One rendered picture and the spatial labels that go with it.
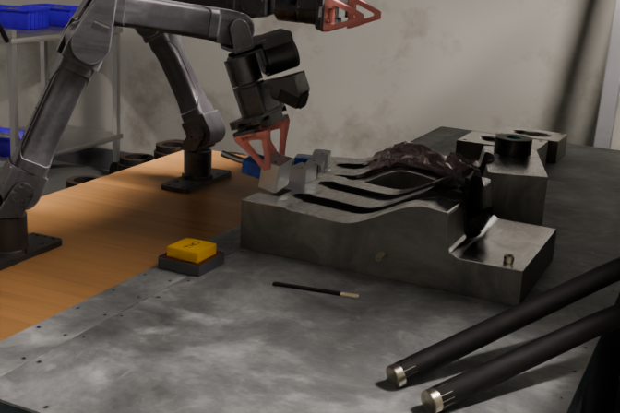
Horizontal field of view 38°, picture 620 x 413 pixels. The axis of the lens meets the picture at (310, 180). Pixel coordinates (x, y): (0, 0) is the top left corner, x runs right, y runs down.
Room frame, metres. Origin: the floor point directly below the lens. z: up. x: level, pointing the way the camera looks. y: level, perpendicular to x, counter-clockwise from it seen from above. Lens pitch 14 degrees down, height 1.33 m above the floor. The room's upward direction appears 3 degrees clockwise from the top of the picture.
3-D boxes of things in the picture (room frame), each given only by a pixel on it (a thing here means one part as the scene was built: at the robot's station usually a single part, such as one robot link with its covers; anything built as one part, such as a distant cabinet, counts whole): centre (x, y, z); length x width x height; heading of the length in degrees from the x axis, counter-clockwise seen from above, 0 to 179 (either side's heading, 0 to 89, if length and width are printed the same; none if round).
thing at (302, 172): (1.72, 0.06, 0.89); 0.13 x 0.05 x 0.05; 65
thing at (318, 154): (1.99, 0.02, 0.85); 0.13 x 0.05 x 0.05; 82
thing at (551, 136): (2.46, -0.60, 0.83); 0.17 x 0.13 x 0.06; 65
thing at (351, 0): (1.88, -0.08, 1.20); 0.09 x 0.07 x 0.07; 66
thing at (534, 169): (1.91, -0.24, 0.85); 0.50 x 0.26 x 0.11; 82
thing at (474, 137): (2.29, -0.49, 0.83); 0.20 x 0.15 x 0.07; 65
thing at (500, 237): (1.55, -0.16, 0.87); 0.50 x 0.26 x 0.14; 65
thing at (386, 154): (1.90, -0.23, 0.90); 0.26 x 0.18 x 0.08; 82
